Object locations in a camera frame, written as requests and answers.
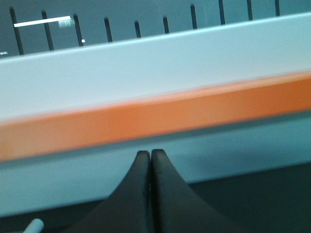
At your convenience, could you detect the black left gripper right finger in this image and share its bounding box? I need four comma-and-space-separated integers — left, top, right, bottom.
151, 149, 247, 233

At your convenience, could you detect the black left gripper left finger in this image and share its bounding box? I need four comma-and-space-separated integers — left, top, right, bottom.
63, 150, 150, 233

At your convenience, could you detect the orange sash handle bar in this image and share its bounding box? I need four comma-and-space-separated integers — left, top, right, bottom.
0, 71, 311, 161

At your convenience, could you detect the white fume hood sash frame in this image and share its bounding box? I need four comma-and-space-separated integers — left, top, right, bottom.
0, 13, 311, 217

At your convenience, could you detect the white pipe stub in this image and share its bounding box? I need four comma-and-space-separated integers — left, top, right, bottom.
23, 218, 44, 233

